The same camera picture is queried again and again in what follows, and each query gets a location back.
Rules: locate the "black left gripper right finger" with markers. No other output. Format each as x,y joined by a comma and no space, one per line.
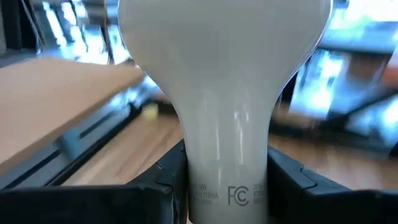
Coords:
326,205

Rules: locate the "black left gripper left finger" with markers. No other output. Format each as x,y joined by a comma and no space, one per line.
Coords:
93,205

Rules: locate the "white floodlight bulb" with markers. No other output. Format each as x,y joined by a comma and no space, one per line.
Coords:
224,77

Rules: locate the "small cup of yellow liquid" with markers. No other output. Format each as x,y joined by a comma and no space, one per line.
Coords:
150,112

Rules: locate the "light wood desk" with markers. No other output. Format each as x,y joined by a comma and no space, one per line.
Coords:
53,99

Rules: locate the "black table frame rail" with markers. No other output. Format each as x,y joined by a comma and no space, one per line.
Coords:
99,145

